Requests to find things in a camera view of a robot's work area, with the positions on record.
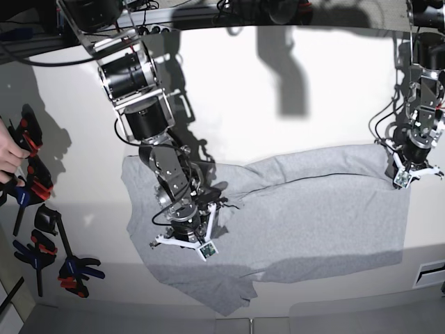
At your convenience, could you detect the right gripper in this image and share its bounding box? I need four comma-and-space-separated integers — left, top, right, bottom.
166, 205, 221, 244

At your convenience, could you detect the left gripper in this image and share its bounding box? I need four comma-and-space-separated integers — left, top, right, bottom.
384, 131, 437, 177

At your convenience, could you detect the grey T-shirt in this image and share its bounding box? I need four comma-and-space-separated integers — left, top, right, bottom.
122, 145, 410, 316

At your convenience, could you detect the blue red bar clamp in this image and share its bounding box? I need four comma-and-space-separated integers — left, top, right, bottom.
1, 155, 54, 237
7, 104, 43, 174

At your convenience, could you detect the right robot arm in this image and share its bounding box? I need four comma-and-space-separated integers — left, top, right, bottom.
57, 1, 223, 249

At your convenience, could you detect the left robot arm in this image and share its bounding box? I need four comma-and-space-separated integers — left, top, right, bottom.
369, 1, 444, 189

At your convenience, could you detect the person's bare hand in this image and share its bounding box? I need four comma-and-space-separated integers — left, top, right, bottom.
0, 120, 30, 184

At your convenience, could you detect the bottom blue red clamp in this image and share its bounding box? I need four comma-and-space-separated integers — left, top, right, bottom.
58, 255, 106, 299

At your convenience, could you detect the black long bar clamp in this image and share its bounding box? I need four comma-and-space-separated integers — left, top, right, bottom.
34, 204, 74, 257

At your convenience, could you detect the lower left blue red clamp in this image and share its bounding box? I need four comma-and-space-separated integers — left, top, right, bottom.
13, 229, 58, 297

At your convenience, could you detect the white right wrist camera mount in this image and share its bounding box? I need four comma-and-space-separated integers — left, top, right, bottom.
149, 202, 218, 262

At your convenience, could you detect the aluminium frame rail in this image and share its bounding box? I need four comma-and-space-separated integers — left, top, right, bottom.
0, 6, 168, 65

